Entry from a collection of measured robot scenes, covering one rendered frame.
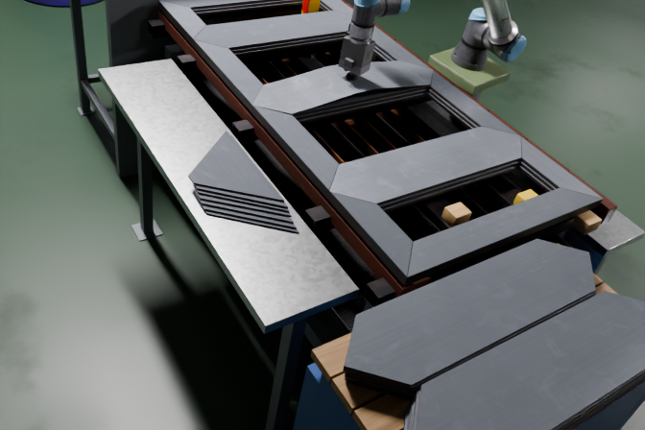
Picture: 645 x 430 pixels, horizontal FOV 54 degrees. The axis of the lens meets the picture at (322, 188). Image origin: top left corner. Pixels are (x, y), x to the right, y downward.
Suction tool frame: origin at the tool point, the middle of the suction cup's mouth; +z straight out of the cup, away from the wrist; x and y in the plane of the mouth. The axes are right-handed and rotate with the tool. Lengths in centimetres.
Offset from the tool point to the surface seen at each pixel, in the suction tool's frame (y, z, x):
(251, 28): -48.3, 1.9, 6.5
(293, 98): -7.4, 1.1, -22.5
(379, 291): 53, 9, -66
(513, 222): 69, 2, -27
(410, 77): 12.0, 1.2, 20.6
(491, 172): 56, 3, -7
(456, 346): 75, 1, -75
